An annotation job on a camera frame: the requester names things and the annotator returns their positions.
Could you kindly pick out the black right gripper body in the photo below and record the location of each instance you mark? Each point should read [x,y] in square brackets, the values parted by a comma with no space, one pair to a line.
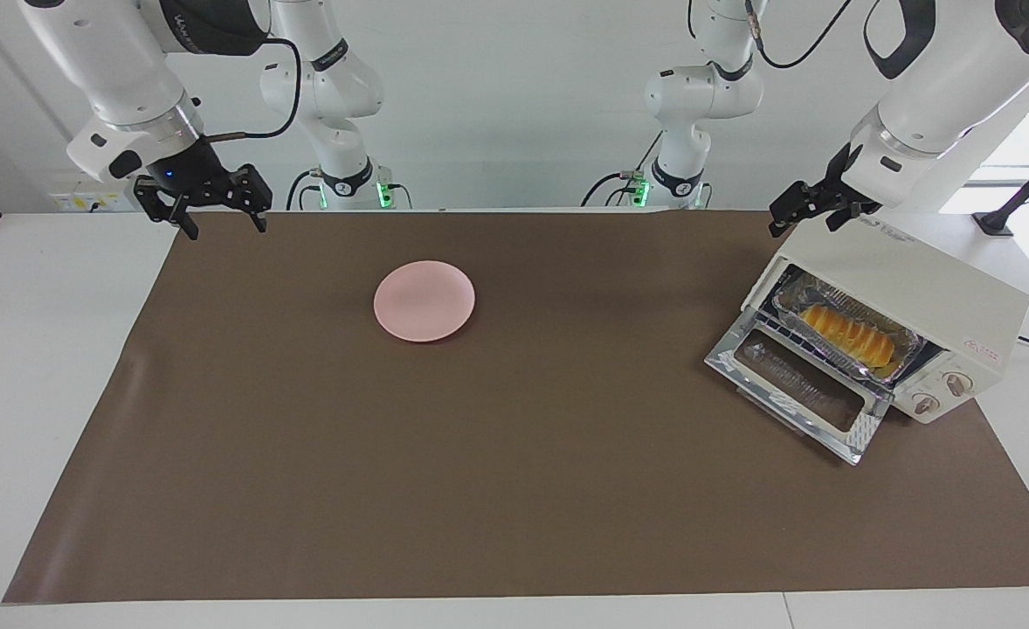
[189,173]

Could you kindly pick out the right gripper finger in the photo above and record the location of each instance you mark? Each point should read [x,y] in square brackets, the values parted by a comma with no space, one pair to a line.
[161,201]
[258,190]

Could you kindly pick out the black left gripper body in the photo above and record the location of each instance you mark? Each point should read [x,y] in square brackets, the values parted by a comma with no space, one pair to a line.
[846,188]

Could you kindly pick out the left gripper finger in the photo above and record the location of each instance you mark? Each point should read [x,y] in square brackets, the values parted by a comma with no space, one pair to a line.
[794,201]
[839,217]

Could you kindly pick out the aluminium foil tray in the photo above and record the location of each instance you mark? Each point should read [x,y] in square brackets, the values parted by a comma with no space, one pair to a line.
[829,293]

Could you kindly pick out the golden ridged bread loaf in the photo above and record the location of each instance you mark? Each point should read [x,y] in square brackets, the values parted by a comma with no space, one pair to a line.
[846,335]

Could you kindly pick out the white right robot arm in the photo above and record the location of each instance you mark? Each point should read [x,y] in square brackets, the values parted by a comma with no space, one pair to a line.
[104,61]

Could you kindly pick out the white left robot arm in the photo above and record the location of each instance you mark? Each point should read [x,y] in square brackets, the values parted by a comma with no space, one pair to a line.
[942,96]

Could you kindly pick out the cream toaster oven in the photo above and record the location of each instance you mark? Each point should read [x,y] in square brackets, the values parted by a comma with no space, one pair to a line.
[934,279]

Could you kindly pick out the glass oven door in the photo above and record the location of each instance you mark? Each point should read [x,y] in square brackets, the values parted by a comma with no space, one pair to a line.
[733,360]

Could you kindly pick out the cream oven knob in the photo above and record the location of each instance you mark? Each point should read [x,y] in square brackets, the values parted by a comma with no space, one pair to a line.
[958,383]
[926,404]

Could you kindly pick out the pink round plate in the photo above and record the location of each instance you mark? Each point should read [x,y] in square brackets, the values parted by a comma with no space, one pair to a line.
[424,301]

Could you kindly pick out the brown table mat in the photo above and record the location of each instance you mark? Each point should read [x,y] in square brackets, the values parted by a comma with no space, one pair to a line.
[567,489]

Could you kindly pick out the white wall socket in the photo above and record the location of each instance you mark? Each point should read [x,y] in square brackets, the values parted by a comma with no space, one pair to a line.
[86,203]

